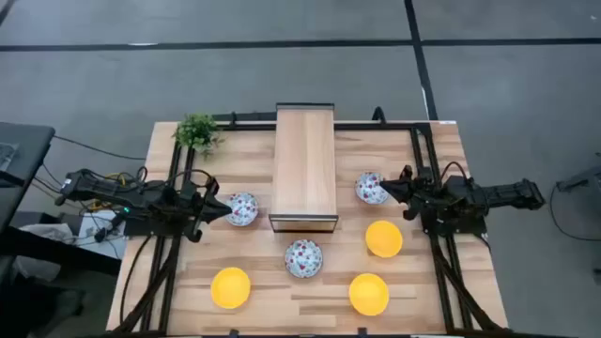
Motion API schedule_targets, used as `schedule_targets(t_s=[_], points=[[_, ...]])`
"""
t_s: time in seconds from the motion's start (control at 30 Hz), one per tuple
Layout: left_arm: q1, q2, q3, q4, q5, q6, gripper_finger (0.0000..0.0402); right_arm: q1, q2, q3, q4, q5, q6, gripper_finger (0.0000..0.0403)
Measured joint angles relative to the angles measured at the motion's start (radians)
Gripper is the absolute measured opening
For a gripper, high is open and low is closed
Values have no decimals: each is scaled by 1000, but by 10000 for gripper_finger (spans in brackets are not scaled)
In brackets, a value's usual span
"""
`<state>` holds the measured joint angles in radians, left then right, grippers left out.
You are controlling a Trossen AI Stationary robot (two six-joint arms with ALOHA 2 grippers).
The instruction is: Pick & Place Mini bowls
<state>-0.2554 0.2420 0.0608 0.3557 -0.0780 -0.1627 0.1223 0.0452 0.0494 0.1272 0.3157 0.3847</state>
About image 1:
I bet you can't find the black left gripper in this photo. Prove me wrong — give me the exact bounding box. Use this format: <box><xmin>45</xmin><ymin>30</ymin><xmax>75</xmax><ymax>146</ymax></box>
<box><xmin>179</xmin><ymin>176</ymin><xmax>233</xmax><ymax>243</ymax></box>

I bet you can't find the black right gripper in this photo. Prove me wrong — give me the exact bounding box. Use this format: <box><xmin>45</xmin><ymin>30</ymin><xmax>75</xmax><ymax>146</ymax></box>
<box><xmin>378</xmin><ymin>163</ymin><xmax>431</xmax><ymax>222</ymax></box>

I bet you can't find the floral bowl red outside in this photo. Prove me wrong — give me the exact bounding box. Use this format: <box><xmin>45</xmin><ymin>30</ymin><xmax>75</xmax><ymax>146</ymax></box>
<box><xmin>223</xmin><ymin>191</ymin><xmax>260</xmax><ymax>228</ymax></box>
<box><xmin>284</xmin><ymin>238</ymin><xmax>324</xmax><ymax>280</ymax></box>
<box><xmin>354</xmin><ymin>171</ymin><xmax>391</xmax><ymax>206</ymax></box>

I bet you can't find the yellow plastic bowl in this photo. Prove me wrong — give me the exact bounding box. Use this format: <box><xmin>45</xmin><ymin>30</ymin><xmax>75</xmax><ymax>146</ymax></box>
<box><xmin>348</xmin><ymin>272</ymin><xmax>391</xmax><ymax>316</ymax></box>
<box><xmin>210</xmin><ymin>267</ymin><xmax>252</xmax><ymax>310</ymax></box>
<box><xmin>364</xmin><ymin>220</ymin><xmax>404</xmax><ymax>259</ymax></box>

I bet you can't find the small green potted plant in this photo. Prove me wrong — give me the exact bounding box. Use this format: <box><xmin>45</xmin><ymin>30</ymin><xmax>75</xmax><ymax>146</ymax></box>
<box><xmin>172</xmin><ymin>112</ymin><xmax>225</xmax><ymax>159</ymax></box>

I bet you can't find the white box with plugs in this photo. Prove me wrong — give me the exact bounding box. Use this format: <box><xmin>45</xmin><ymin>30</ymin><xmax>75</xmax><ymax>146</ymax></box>
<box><xmin>77</xmin><ymin>209</ymin><xmax>129</xmax><ymax>260</ymax></box>

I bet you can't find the dark low bench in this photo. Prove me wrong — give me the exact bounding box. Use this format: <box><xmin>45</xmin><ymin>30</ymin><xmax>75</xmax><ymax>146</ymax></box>
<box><xmin>0</xmin><ymin>224</ymin><xmax>123</xmax><ymax>338</ymax></box>

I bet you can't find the white plastic bag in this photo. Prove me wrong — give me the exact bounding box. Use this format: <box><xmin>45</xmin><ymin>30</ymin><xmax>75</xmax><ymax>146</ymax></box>
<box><xmin>12</xmin><ymin>223</ymin><xmax>77</xmax><ymax>283</ymax></box>

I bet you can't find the grey equipment stand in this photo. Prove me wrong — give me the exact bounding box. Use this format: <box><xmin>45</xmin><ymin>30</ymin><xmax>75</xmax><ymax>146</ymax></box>
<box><xmin>556</xmin><ymin>152</ymin><xmax>601</xmax><ymax>194</ymax></box>

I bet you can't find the black desk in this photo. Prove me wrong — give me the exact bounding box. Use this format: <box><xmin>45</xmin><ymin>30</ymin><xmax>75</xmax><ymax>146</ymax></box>
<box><xmin>0</xmin><ymin>121</ymin><xmax>56</xmax><ymax>234</ymax></box>

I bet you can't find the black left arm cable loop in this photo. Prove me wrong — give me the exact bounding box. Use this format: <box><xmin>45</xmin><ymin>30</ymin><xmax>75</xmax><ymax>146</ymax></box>
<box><xmin>164</xmin><ymin>167</ymin><xmax>220</xmax><ymax>190</ymax></box>

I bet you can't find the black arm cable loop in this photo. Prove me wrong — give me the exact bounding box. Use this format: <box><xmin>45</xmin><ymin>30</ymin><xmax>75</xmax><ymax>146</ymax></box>
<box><xmin>439</xmin><ymin>161</ymin><xmax>471</xmax><ymax>185</ymax></box>
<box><xmin>164</xmin><ymin>167</ymin><xmax>220</xmax><ymax>190</ymax></box>

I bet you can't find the black right arm cable loop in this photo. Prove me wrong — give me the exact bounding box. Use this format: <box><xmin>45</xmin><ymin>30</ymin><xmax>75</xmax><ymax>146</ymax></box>
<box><xmin>439</xmin><ymin>161</ymin><xmax>471</xmax><ymax>185</ymax></box>

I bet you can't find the black aluminium table frame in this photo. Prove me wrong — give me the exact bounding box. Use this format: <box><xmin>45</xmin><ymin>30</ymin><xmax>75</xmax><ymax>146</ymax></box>
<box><xmin>107</xmin><ymin>110</ymin><xmax>509</xmax><ymax>338</ymax></box>

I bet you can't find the wooden shelf riser black frame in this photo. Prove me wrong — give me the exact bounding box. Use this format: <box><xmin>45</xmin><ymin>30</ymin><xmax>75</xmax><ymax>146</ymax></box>
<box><xmin>268</xmin><ymin>101</ymin><xmax>340</xmax><ymax>235</ymax></box>

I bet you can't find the yellow cable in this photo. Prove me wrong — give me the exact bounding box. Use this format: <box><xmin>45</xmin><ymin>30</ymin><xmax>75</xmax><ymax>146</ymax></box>
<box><xmin>91</xmin><ymin>172</ymin><xmax>129</xmax><ymax>213</ymax></box>

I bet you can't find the thick black hanging cable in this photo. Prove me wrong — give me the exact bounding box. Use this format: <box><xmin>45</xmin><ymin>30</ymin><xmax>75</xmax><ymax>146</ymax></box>
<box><xmin>118</xmin><ymin>233</ymin><xmax>155</xmax><ymax>326</ymax></box>

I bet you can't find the thin black floor cable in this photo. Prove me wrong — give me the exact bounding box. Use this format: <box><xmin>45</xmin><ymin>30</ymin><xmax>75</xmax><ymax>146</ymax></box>
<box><xmin>53</xmin><ymin>134</ymin><xmax>147</xmax><ymax>161</ymax></box>

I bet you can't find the black looped floor cable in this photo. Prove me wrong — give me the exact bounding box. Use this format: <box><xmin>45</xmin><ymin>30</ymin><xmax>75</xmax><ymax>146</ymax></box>
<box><xmin>547</xmin><ymin>183</ymin><xmax>601</xmax><ymax>243</ymax></box>

